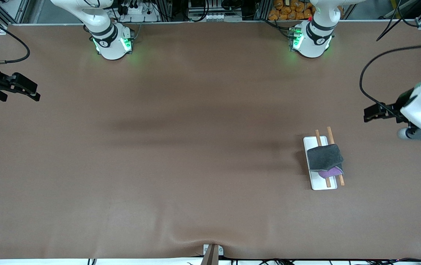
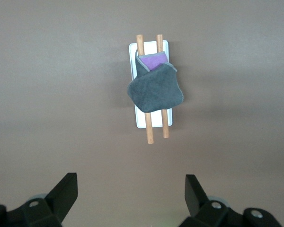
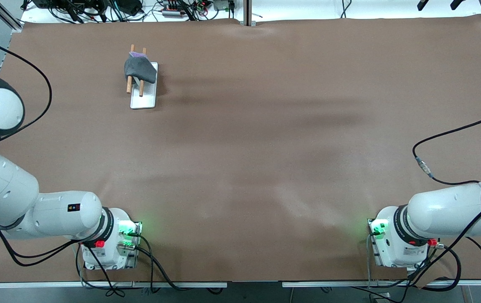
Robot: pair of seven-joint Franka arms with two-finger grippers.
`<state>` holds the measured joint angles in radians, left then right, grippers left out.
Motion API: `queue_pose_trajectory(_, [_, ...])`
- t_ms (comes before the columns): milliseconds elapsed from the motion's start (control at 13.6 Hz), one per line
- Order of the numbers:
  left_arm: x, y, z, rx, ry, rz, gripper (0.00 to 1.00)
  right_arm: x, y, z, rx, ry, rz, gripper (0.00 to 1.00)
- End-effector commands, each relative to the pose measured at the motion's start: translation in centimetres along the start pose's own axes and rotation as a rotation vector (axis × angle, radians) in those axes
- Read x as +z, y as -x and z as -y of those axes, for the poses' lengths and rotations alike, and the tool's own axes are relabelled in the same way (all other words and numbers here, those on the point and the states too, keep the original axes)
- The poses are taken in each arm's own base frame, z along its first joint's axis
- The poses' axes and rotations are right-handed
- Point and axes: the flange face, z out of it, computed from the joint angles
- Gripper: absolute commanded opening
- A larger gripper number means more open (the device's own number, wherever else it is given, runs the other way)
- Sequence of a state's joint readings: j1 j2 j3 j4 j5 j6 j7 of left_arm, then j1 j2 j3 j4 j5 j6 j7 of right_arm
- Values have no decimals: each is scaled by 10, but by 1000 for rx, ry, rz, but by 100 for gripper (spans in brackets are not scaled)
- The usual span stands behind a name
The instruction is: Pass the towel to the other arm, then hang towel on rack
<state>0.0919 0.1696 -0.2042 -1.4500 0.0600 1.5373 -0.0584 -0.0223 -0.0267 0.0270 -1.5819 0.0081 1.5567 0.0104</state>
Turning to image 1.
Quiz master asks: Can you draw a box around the grey towel with purple side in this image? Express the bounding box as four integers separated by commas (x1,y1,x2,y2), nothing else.
307,144,344,180

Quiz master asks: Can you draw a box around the orange lumpy objects pile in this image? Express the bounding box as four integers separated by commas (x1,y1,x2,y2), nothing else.
268,0,316,21

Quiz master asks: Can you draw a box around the white power strip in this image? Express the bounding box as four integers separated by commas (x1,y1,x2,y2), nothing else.
120,0,159,22

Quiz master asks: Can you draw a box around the brown table cover mat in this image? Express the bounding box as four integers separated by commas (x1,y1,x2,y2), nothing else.
0,20,421,260

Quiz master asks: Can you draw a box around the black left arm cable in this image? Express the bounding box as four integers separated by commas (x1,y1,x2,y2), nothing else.
359,0,421,112

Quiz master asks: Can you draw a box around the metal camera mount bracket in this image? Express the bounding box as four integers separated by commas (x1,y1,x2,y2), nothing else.
203,244,224,265

